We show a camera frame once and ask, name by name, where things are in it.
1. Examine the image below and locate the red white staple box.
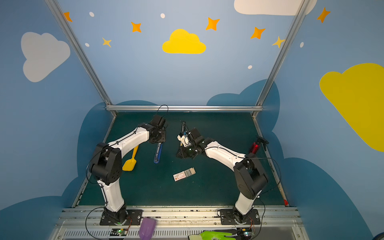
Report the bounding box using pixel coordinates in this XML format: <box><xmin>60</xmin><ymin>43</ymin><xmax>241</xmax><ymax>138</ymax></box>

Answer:
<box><xmin>173</xmin><ymin>168</ymin><xmax>196</xmax><ymax>182</ymax></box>

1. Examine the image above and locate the black stapler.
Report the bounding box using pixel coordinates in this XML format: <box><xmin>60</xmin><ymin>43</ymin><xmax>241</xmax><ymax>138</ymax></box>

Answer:
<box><xmin>180</xmin><ymin>121</ymin><xmax>186</xmax><ymax>136</ymax></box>

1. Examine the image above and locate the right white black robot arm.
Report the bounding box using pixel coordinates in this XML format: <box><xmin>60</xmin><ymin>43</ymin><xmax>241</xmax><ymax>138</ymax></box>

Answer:
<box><xmin>177</xmin><ymin>138</ymin><xmax>269</xmax><ymax>223</ymax></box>

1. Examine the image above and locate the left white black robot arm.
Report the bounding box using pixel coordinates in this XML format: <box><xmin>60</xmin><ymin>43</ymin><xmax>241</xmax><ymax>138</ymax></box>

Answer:
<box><xmin>89</xmin><ymin>123</ymin><xmax>166</xmax><ymax>225</ymax></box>

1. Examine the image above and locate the yellow plastic scoop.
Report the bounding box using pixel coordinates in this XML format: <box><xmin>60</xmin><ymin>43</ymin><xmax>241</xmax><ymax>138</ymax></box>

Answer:
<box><xmin>122</xmin><ymin>146</ymin><xmax>139</xmax><ymax>172</ymax></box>

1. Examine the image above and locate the red spray bottle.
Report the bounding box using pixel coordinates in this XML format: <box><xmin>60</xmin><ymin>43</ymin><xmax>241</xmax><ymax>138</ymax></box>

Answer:
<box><xmin>249</xmin><ymin>136</ymin><xmax>269</xmax><ymax>156</ymax></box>

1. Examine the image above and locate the green work glove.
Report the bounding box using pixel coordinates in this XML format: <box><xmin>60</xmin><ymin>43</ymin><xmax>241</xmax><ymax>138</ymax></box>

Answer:
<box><xmin>188</xmin><ymin>230</ymin><xmax>238</xmax><ymax>240</ymax></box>

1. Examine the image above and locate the right green circuit board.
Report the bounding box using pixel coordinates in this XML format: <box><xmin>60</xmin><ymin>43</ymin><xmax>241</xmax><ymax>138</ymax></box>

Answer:
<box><xmin>237</xmin><ymin>228</ymin><xmax>254</xmax><ymax>239</ymax></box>

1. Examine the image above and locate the green circuit board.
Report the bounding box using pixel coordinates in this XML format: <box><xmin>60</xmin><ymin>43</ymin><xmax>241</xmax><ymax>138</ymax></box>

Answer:
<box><xmin>110</xmin><ymin>229</ymin><xmax>129</xmax><ymax>237</ymax></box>
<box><xmin>237</xmin><ymin>228</ymin><xmax>254</xmax><ymax>239</ymax></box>

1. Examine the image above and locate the left green circuit board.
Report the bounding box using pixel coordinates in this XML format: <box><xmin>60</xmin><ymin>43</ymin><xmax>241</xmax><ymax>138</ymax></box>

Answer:
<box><xmin>110</xmin><ymin>229</ymin><xmax>129</xmax><ymax>237</ymax></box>

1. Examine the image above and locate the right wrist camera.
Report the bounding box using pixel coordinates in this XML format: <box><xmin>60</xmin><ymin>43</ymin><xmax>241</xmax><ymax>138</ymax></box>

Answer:
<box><xmin>189</xmin><ymin>128</ymin><xmax>204</xmax><ymax>143</ymax></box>

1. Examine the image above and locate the aluminium frame rear crossbar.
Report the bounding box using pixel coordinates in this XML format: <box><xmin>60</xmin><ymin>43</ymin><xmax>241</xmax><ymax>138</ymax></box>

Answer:
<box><xmin>106</xmin><ymin>105</ymin><xmax>263</xmax><ymax>112</ymax></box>

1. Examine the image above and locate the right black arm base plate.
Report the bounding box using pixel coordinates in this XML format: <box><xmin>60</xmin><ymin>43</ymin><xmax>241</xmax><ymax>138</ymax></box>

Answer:
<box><xmin>219</xmin><ymin>209</ymin><xmax>261</xmax><ymax>225</ymax></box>

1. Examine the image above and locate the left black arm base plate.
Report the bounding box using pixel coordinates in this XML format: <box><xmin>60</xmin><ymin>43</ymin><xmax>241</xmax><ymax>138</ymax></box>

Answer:
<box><xmin>100</xmin><ymin>209</ymin><xmax>143</xmax><ymax>226</ymax></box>

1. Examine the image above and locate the aluminium front rail bed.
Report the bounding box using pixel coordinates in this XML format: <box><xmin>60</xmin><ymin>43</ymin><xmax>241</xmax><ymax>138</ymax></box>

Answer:
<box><xmin>49</xmin><ymin>206</ymin><xmax>309</xmax><ymax>240</ymax></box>

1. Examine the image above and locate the aluminium frame left post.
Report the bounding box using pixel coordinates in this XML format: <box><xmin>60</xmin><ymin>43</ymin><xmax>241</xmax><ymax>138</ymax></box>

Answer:
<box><xmin>45</xmin><ymin>0</ymin><xmax>113</xmax><ymax>107</ymax></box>

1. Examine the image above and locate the aluminium frame post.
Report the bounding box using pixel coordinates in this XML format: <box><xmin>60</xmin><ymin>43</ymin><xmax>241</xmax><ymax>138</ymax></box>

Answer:
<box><xmin>252</xmin><ymin>0</ymin><xmax>312</xmax><ymax>120</ymax></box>
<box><xmin>45</xmin><ymin>0</ymin><xmax>113</xmax><ymax>107</ymax></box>

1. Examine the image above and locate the aluminium frame right post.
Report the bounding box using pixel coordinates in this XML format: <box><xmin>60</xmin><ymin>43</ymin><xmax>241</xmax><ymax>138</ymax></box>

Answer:
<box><xmin>252</xmin><ymin>0</ymin><xmax>312</xmax><ymax>120</ymax></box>

